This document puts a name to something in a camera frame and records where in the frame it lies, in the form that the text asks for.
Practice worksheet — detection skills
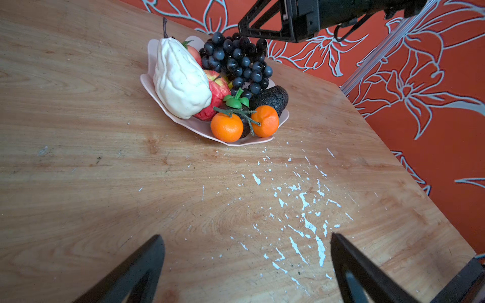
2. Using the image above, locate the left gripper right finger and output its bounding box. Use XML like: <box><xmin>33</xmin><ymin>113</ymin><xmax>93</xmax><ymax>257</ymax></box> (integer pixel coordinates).
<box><xmin>330</xmin><ymin>233</ymin><xmax>417</xmax><ymax>302</ymax></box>

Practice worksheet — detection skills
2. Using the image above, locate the red apple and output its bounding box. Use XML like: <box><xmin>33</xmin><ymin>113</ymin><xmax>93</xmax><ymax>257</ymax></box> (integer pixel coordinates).
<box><xmin>195</xmin><ymin>70</ymin><xmax>231</xmax><ymax>121</ymax></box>

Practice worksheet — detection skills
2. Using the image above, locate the red strawberry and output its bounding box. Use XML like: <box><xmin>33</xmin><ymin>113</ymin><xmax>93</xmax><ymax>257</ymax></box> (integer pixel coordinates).
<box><xmin>182</xmin><ymin>41</ymin><xmax>203</xmax><ymax>67</ymax></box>

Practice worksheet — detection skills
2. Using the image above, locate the dark purple mangosteen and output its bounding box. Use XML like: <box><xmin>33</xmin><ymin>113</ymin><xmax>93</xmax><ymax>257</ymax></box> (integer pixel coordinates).
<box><xmin>221</xmin><ymin>88</ymin><xmax>250</xmax><ymax>139</ymax></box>

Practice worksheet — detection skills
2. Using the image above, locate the dark grape bunch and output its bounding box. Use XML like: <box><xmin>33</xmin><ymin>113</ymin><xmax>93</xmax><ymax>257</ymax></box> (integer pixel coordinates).
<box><xmin>197</xmin><ymin>32</ymin><xmax>273</xmax><ymax>98</ymax></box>

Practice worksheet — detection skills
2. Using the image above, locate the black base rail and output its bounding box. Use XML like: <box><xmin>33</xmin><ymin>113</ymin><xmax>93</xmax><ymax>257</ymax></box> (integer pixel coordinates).
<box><xmin>431</xmin><ymin>258</ymin><xmax>484</xmax><ymax>303</ymax></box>

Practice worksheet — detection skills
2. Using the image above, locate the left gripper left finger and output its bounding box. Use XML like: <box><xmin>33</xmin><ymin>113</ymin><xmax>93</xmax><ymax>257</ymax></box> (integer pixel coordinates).
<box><xmin>75</xmin><ymin>235</ymin><xmax>165</xmax><ymax>302</ymax></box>

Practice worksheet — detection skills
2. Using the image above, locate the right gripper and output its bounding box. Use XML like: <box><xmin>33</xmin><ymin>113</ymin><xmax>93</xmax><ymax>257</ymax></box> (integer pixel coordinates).
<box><xmin>237</xmin><ymin>0</ymin><xmax>426</xmax><ymax>42</ymax></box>

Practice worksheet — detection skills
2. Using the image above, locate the beige garlic bulb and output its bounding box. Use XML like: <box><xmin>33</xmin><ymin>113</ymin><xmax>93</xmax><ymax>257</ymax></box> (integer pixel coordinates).
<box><xmin>153</xmin><ymin>18</ymin><xmax>212</xmax><ymax>120</ymax></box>

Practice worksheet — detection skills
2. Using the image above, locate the small orange tangerine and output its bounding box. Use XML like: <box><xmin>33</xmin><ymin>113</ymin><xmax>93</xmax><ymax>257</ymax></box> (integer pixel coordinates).
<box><xmin>251</xmin><ymin>106</ymin><xmax>279</xmax><ymax>138</ymax></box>
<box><xmin>210</xmin><ymin>107</ymin><xmax>255</xmax><ymax>143</ymax></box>

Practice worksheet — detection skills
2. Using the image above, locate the dark avocado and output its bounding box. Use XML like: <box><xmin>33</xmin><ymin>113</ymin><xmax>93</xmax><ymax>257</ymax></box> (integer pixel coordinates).
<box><xmin>250</xmin><ymin>85</ymin><xmax>289</xmax><ymax>116</ymax></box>

